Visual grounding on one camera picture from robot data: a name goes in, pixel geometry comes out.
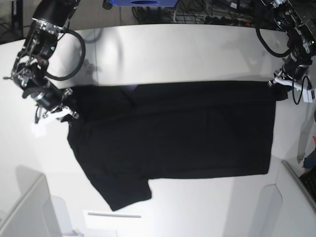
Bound black T-shirt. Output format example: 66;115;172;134
68;81;281;211

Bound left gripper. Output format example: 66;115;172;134
268;58;309;100

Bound blue plastic box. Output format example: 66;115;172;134
110;0;178;7

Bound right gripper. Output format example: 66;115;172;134
32;83;79;122

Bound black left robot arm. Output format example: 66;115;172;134
255;0;316;105

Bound black keyboard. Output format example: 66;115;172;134
300;169;316;200

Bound black power strip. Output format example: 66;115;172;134
204;16;251;27

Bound orange teal object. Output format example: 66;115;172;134
303;148;316;169

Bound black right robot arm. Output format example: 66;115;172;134
5;0;86;123

